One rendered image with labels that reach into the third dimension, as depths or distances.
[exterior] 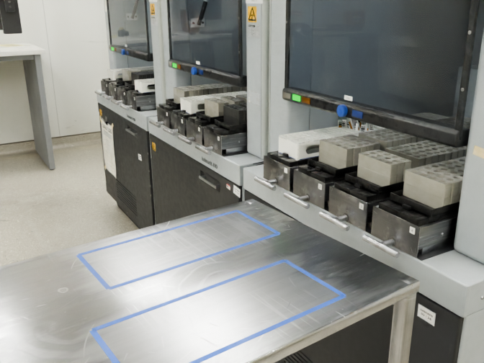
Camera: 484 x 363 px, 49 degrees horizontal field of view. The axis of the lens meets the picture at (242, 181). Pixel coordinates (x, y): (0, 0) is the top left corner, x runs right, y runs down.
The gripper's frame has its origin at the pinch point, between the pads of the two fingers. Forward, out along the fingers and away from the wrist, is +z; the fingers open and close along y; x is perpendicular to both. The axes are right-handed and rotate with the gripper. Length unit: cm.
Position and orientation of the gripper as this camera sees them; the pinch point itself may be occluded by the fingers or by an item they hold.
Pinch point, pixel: (6, 25)
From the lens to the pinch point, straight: 109.8
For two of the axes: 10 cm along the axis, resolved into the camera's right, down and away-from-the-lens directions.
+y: 5.0, 2.8, -8.2
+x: 8.7, -1.7, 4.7
